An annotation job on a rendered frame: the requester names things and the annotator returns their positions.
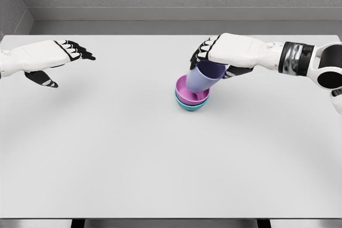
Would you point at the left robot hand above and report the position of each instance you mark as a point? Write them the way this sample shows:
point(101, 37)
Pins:
point(45, 53)

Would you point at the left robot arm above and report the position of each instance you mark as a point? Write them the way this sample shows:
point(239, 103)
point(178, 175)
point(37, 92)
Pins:
point(7, 63)

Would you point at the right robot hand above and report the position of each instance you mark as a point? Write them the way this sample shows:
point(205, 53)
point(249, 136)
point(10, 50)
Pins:
point(232, 47)

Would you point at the lavender purple cup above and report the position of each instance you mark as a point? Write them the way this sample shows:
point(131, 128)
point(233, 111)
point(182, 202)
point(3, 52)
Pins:
point(203, 78)

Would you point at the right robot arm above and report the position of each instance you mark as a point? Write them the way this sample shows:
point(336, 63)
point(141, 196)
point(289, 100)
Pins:
point(299, 57)

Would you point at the pink bowl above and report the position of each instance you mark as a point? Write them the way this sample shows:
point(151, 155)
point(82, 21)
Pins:
point(187, 95)

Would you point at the teal bowl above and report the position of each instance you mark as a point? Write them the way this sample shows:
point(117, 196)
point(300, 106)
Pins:
point(191, 107)

